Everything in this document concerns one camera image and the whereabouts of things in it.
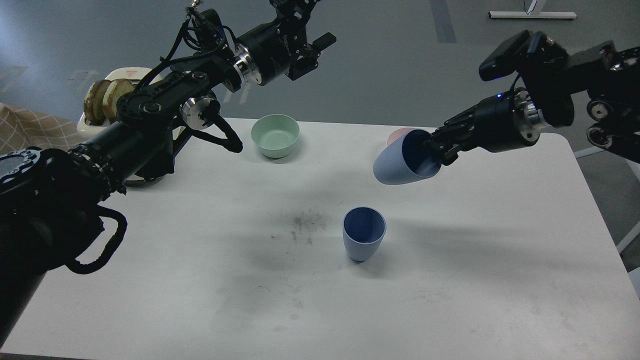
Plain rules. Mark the green bowl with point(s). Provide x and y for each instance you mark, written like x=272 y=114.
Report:
x=275 y=135

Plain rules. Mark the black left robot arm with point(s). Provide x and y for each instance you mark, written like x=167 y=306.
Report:
x=51 y=212

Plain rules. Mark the toast slice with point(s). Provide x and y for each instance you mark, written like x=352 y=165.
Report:
x=114 y=91
x=93 y=102

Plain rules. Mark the cream toaster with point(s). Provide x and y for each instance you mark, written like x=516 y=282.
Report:
x=86 y=131

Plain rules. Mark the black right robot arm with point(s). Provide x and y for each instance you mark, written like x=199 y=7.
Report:
x=551 y=76

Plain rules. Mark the pink bowl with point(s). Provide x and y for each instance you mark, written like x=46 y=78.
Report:
x=397 y=134

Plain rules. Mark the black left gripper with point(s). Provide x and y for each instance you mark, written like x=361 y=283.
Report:
x=280 y=47

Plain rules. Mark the beige checkered cloth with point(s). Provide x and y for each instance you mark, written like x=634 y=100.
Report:
x=22 y=128

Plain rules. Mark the blue cup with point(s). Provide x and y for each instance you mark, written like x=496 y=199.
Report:
x=363 y=230
x=406 y=160

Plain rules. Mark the left toast slice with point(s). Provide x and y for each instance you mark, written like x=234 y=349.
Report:
x=93 y=102

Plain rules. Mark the right toast slice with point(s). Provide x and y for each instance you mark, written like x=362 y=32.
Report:
x=114 y=91

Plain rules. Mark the white stand base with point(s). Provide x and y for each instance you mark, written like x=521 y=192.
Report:
x=533 y=10

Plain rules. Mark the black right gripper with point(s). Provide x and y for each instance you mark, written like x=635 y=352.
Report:
x=498 y=123

